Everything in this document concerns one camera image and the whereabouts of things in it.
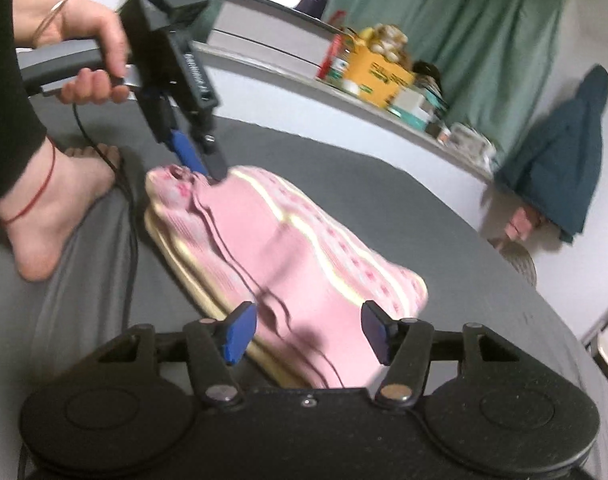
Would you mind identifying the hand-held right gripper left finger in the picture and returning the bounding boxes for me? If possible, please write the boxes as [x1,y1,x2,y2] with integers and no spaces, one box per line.
[81,302,257,409]

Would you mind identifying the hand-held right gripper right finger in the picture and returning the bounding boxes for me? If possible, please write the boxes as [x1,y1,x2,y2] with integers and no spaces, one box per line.
[361,301,532,408]

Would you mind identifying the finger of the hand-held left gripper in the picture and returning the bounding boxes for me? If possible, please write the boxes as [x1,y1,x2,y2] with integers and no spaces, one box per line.
[168,129,208,177]
[193,129,231,184]

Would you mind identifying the pink striped knit sweater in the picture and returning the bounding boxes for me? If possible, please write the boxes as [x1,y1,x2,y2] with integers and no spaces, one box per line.
[144,164,430,390]

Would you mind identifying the person's left hand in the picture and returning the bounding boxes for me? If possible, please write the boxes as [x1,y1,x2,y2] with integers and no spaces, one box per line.
[49,2,132,106]

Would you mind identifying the person's bare foot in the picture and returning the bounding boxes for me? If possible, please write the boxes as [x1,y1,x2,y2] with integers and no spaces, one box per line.
[0,144,122,283]

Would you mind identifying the red can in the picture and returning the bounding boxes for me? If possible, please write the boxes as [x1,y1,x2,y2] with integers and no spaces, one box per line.
[318,35,352,81]

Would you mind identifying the woven stool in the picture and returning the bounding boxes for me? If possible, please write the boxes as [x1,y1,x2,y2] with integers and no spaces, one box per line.
[488,237,537,287]

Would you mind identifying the black pant leg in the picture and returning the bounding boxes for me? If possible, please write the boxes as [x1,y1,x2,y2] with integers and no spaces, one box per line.
[0,0,50,206]

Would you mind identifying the pink hanging cloth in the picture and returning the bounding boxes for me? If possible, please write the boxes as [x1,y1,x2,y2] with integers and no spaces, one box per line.
[504,205,546,241]

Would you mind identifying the yellow cardboard box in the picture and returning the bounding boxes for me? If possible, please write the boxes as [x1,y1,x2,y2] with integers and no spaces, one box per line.
[343,42,416,109]

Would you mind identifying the beige plush toy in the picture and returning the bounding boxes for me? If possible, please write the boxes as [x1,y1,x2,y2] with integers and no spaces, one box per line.
[366,24,410,56]

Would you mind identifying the stack of boxes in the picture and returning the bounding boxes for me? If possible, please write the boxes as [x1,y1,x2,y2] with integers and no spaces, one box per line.
[389,82,450,133]

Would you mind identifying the teal jacket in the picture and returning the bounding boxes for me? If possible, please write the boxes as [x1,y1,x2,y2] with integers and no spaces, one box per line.
[494,64,608,245]

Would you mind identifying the green curtain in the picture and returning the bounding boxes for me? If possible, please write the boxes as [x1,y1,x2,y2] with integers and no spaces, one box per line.
[176,0,570,161]

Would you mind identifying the silver bracelet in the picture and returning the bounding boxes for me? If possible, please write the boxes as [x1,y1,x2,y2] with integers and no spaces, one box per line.
[31,0,79,50]

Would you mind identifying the red string anklet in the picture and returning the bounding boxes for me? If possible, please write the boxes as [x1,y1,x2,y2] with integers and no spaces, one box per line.
[0,142,57,226]

